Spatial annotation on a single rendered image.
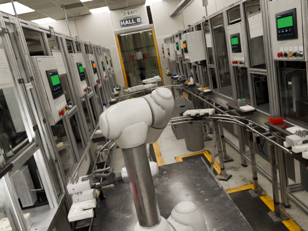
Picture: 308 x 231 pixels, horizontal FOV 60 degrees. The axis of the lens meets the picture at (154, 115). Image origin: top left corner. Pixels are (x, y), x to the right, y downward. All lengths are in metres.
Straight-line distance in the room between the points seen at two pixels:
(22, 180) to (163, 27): 8.39
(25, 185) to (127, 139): 0.95
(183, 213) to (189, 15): 8.91
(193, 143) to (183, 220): 3.14
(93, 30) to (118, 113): 8.72
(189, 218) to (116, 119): 0.59
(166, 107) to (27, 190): 1.09
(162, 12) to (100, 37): 2.27
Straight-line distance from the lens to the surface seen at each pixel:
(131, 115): 1.01
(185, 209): 1.33
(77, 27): 9.76
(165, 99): 1.06
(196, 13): 9.93
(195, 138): 4.36
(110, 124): 1.00
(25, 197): 1.87
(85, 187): 1.60
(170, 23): 9.71
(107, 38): 9.60
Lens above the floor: 1.68
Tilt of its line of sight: 13 degrees down
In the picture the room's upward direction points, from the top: 11 degrees counter-clockwise
